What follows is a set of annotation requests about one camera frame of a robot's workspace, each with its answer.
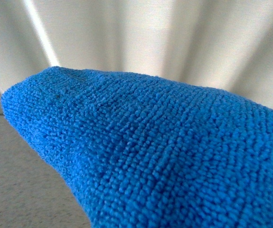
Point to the blue microfiber cloth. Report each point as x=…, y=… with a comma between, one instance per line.
x=140, y=151

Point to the white pleated curtain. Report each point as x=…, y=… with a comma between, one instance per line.
x=226, y=44

